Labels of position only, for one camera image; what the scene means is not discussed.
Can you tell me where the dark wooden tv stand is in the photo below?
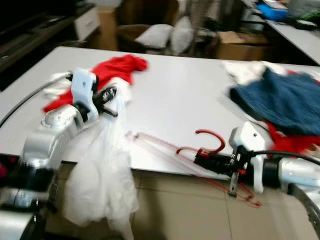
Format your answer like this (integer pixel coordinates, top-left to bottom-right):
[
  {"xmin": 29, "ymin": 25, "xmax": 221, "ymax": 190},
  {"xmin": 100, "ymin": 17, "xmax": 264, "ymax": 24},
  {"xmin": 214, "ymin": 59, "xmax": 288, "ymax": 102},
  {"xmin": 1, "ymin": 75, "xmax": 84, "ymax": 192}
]
[{"xmin": 0, "ymin": 6, "xmax": 101, "ymax": 76}]

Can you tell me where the white sheer shirt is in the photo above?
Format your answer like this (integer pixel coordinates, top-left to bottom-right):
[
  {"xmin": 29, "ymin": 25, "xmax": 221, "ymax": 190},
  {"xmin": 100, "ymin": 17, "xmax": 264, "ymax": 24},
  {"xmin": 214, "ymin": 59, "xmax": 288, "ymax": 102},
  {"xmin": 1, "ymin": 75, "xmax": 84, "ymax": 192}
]
[{"xmin": 62, "ymin": 85, "xmax": 141, "ymax": 240}]

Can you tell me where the black television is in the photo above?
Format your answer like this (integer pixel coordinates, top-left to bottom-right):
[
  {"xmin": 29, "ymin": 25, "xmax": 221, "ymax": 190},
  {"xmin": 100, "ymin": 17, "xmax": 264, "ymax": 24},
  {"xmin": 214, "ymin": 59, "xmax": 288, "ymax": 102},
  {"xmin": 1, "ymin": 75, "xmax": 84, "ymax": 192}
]
[{"xmin": 0, "ymin": 0, "xmax": 81, "ymax": 23}]

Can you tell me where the white pillow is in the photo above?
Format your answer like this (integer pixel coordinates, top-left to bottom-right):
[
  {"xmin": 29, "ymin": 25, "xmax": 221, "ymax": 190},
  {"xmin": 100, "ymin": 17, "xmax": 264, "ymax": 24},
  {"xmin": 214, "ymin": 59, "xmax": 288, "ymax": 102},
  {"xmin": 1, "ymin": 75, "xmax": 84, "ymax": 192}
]
[
  {"xmin": 171, "ymin": 16, "xmax": 195, "ymax": 55},
  {"xmin": 134, "ymin": 24, "xmax": 173, "ymax": 50}
]

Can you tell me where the white crumpled cloth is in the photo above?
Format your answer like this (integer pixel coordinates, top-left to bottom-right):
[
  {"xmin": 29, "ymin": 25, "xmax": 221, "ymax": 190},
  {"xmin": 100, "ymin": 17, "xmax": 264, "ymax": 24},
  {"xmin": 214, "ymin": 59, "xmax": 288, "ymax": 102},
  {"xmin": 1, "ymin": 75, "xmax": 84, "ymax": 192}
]
[{"xmin": 41, "ymin": 70, "xmax": 76, "ymax": 98}]

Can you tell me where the red plastic hanger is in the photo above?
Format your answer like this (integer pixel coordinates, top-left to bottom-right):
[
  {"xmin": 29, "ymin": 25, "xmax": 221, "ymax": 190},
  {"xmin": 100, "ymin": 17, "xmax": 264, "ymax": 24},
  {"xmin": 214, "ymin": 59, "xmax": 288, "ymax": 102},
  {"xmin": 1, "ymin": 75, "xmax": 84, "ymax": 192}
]
[{"xmin": 125, "ymin": 129, "xmax": 263, "ymax": 208}]

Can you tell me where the brown wicker armchair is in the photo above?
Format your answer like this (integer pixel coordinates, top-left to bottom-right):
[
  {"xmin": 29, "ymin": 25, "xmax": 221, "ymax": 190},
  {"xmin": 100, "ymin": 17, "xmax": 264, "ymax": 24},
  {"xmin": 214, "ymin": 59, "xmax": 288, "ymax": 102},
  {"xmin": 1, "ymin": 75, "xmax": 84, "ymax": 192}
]
[{"xmin": 116, "ymin": 0, "xmax": 206, "ymax": 55}]

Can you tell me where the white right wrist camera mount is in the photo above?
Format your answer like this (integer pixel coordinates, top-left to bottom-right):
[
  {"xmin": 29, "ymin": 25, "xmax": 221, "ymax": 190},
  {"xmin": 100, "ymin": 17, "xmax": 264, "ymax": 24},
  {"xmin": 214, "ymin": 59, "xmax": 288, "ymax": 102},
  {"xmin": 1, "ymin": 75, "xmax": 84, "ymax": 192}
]
[{"xmin": 230, "ymin": 121, "xmax": 268, "ymax": 195}]

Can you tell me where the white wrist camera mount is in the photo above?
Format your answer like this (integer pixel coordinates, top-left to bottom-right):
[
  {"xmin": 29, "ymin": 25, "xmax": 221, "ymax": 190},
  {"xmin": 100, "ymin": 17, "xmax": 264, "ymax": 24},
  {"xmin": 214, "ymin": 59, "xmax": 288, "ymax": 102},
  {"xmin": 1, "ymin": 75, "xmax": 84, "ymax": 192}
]
[
  {"xmin": 230, "ymin": 121, "xmax": 268, "ymax": 195},
  {"xmin": 71, "ymin": 67, "xmax": 100, "ymax": 123}
]

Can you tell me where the brown cardboard box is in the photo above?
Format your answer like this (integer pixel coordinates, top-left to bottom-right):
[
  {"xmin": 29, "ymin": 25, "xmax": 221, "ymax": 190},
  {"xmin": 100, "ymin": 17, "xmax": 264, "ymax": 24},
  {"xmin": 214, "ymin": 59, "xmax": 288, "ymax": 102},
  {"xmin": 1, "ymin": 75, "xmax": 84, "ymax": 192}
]
[{"xmin": 212, "ymin": 31, "xmax": 268, "ymax": 62}]

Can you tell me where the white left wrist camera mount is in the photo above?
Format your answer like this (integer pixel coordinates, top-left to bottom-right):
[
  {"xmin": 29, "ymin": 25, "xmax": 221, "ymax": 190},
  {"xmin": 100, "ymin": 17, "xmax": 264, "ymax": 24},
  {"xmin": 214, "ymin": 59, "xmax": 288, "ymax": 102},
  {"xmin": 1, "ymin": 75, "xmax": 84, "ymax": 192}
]
[{"xmin": 71, "ymin": 67, "xmax": 100, "ymax": 123}]

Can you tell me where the blue plastic container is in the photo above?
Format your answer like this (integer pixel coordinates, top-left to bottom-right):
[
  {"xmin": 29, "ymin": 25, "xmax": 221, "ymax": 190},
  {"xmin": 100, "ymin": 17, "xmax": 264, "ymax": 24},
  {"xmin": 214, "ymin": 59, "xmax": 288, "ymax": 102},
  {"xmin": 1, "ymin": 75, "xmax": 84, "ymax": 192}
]
[{"xmin": 255, "ymin": 2, "xmax": 292, "ymax": 21}]

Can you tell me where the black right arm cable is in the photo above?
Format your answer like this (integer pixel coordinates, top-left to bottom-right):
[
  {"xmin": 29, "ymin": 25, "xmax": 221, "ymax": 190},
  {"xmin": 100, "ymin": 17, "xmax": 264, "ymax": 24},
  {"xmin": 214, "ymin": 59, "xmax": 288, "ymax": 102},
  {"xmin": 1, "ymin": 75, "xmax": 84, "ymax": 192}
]
[{"xmin": 250, "ymin": 149, "xmax": 320, "ymax": 158}]

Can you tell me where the blue denim garment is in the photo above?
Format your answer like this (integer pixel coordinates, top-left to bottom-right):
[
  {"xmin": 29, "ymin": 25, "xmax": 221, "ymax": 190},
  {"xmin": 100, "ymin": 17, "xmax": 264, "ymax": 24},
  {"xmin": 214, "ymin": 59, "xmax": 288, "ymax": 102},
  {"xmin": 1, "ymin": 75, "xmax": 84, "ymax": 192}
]
[{"xmin": 228, "ymin": 67, "xmax": 320, "ymax": 137}]

